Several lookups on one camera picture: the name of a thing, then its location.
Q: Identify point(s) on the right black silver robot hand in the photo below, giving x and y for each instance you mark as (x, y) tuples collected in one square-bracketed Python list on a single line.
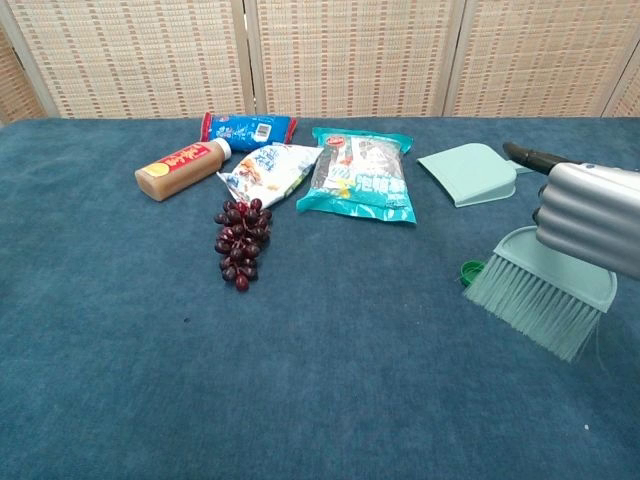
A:
[(590, 215)]

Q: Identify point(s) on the green bottle cap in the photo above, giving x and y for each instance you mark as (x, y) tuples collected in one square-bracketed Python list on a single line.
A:
[(470, 272)]

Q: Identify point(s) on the brown drink bottle red label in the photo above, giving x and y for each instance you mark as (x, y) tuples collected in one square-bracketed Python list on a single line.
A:
[(175, 170)]

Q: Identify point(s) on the mint green dustpan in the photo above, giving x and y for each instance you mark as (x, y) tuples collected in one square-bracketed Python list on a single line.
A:
[(465, 172)]

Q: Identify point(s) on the teal clear snack bag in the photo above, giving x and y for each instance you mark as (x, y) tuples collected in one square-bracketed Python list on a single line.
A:
[(357, 180)]

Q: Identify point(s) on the bamboo folding screen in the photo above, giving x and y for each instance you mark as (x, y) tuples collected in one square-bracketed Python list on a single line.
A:
[(350, 55)]

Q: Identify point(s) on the white snack bag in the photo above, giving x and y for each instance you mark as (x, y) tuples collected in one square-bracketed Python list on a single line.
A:
[(270, 175)]

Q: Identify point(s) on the dark red grape bunch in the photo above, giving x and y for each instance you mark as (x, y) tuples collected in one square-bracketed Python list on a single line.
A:
[(242, 240)]

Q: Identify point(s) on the blue snack packet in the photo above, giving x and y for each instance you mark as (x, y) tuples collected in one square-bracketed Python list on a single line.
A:
[(245, 131)]

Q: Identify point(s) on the blue felt table mat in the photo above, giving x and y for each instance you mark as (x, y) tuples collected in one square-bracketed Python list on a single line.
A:
[(200, 375)]

